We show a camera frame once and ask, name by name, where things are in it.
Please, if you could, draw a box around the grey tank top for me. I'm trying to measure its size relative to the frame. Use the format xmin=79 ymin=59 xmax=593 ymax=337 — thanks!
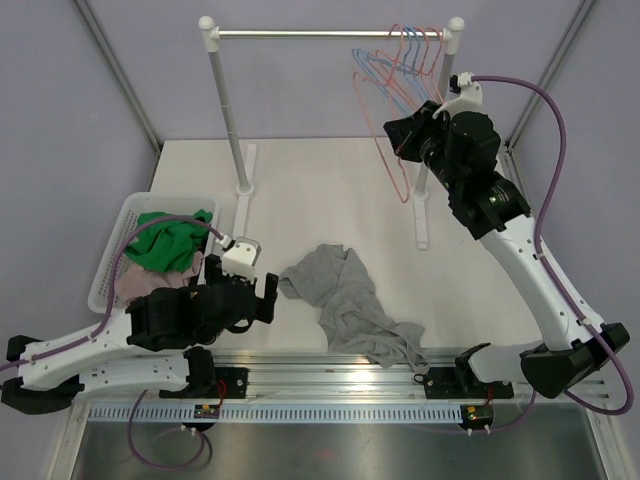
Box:
xmin=279 ymin=244 xmax=431 ymax=374

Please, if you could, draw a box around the left aluminium frame post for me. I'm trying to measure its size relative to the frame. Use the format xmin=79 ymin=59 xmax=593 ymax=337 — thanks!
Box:
xmin=72 ymin=0 xmax=164 ymax=156

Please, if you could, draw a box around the right aluminium frame post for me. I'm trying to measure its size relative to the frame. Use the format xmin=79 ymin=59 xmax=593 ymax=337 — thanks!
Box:
xmin=506 ymin=0 xmax=600 ymax=154

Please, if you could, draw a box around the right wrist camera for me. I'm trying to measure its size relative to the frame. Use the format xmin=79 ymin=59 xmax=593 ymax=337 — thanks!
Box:
xmin=432 ymin=72 xmax=483 ymax=119

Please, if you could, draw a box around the aluminium frame post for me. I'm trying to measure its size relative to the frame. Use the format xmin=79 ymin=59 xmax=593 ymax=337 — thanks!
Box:
xmin=72 ymin=0 xmax=164 ymax=156
xmin=506 ymin=0 xmax=600 ymax=154

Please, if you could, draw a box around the green tank top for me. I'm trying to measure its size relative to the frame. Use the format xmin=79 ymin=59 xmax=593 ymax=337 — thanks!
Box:
xmin=124 ymin=220 xmax=209 ymax=273

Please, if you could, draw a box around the white slotted cable duct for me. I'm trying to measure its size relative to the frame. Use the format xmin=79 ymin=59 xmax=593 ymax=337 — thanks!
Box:
xmin=88 ymin=402 xmax=463 ymax=424

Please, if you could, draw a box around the white plastic basket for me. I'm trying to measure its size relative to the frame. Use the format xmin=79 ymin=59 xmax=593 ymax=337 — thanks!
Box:
xmin=87 ymin=192 xmax=221 ymax=314

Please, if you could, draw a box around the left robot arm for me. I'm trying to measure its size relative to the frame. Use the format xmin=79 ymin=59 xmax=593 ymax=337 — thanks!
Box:
xmin=1 ymin=255 xmax=279 ymax=415

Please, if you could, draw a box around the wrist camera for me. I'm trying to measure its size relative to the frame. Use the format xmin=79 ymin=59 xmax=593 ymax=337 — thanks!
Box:
xmin=221 ymin=237 xmax=261 ymax=281
xmin=432 ymin=72 xmax=483 ymax=119

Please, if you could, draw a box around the mauve pink tank top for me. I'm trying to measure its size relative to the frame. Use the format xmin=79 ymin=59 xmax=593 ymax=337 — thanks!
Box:
xmin=115 ymin=251 xmax=204 ymax=304

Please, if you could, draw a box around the silver clothes rack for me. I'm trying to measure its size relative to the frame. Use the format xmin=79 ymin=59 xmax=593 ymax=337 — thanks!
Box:
xmin=198 ymin=16 xmax=465 ymax=238

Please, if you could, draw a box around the blue hanger of green top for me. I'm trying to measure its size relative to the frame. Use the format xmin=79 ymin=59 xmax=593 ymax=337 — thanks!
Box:
xmin=351 ymin=24 xmax=430 ymax=141

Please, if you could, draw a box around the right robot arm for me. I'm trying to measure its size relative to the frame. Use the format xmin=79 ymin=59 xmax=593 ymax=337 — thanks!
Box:
xmin=383 ymin=101 xmax=630 ymax=399

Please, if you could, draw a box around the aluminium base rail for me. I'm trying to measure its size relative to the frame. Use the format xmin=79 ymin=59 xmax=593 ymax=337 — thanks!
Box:
xmin=74 ymin=347 xmax=611 ymax=406

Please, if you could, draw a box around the pink hanger of brown top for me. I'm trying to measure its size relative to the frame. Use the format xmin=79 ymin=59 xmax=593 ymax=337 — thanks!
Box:
xmin=372 ymin=25 xmax=441 ymax=106

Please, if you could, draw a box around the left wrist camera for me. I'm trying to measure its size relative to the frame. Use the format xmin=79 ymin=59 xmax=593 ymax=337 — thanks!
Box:
xmin=221 ymin=237 xmax=261 ymax=281

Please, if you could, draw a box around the blue hanger of mauve top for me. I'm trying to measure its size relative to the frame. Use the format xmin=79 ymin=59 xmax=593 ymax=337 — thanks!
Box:
xmin=364 ymin=25 xmax=436 ymax=116

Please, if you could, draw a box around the pink hanger of black top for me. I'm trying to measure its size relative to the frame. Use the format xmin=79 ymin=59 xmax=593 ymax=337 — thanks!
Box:
xmin=400 ymin=26 xmax=446 ymax=103

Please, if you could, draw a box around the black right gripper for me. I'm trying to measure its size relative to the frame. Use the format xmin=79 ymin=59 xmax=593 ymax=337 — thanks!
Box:
xmin=386 ymin=101 xmax=464 ymax=194

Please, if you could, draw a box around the pink hanger of grey top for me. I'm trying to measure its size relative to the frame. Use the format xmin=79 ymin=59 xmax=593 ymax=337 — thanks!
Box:
xmin=352 ymin=24 xmax=415 ymax=204

